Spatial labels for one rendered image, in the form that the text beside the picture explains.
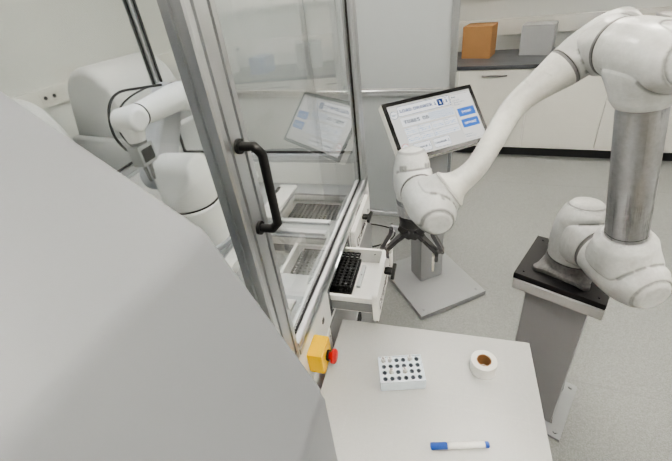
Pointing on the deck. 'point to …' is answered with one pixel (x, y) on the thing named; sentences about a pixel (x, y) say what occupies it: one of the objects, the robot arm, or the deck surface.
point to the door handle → (264, 184)
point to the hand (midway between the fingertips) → (411, 264)
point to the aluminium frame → (193, 78)
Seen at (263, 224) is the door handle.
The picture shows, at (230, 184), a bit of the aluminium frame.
